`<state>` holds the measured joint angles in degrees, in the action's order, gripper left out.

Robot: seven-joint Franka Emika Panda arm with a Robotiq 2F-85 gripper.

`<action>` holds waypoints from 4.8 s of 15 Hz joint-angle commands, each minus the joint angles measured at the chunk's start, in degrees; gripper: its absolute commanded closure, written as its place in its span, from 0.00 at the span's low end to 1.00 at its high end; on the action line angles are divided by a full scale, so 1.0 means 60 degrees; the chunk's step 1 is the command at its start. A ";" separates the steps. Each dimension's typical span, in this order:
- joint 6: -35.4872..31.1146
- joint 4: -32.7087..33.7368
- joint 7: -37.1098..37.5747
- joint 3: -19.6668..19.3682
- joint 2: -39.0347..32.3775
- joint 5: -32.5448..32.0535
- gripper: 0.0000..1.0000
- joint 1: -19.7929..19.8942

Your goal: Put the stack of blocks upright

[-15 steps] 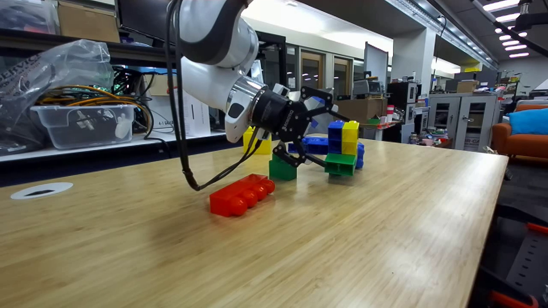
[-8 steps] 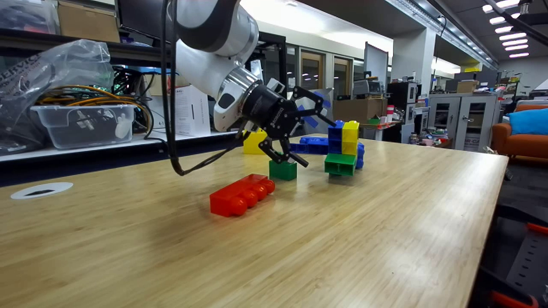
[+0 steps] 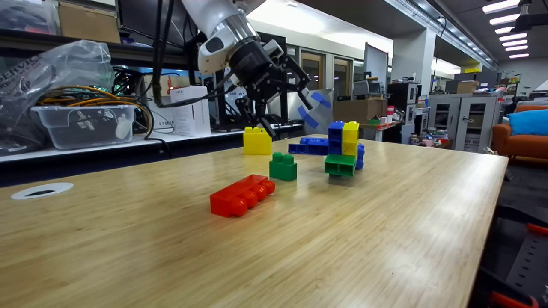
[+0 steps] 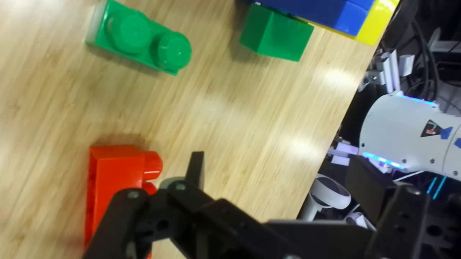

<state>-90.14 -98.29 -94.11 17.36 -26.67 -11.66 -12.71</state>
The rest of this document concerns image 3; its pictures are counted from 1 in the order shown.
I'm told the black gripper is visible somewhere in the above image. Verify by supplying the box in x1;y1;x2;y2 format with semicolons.
229;37;315;140

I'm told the small green toy block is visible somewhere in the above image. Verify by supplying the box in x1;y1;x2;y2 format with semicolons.
267;150;300;183

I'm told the multicolour toy block stack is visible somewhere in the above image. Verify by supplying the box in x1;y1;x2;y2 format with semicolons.
323;118;363;179

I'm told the clear sheet blue tape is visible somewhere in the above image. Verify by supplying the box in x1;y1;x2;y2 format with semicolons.
296;87;337;135

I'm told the yellow toy block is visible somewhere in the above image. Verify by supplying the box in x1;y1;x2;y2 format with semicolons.
241;125;274;157

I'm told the thin blue toy block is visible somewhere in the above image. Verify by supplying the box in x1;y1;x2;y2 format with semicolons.
288;135;330;157

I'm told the large brown cardboard box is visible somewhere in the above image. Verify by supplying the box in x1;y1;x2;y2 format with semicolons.
332;96;390;126

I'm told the white cardboard box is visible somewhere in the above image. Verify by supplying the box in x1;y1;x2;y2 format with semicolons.
159;84;212;138

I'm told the white display panel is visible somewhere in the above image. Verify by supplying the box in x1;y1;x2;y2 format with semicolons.
363;41;392;96

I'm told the red toy block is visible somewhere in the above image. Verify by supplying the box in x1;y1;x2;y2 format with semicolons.
209;173;277;219

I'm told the black cabinet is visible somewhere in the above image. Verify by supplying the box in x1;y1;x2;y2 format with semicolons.
385;80;425;143

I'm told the black monitor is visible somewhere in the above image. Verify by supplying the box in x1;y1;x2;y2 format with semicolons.
116;0;190;51

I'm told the white cabinet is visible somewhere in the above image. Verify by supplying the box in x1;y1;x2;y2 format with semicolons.
425;92;502;152

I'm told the clear plastic bin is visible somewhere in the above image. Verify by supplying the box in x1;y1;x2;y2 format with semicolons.
31;102;139;152

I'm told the clear plastic bag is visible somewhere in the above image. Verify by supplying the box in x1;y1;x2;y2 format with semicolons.
0;39;116;154

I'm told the orange sofa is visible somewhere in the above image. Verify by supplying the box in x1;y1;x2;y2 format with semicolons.
491;101;548;166

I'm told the blue cushion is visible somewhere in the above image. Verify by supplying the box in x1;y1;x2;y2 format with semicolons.
503;108;548;137

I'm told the white table grommet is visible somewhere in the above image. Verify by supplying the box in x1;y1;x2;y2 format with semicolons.
8;181;75;202

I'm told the grey plastic bag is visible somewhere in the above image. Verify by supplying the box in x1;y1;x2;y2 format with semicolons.
0;0;61;37

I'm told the black red chair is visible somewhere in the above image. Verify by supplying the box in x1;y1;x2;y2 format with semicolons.
467;219;548;308

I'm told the black 3D printer frame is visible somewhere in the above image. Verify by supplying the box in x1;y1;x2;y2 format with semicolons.
186;31;289;138

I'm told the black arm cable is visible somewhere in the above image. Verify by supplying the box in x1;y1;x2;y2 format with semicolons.
149;0;236;109

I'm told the dark wall shelf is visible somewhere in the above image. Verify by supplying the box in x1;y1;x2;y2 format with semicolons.
0;29;193;68

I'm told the yellow cable bundle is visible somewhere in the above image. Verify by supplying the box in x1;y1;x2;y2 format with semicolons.
36;84;154;138

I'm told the black ceiling mount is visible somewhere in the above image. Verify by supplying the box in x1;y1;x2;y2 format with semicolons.
510;0;548;32

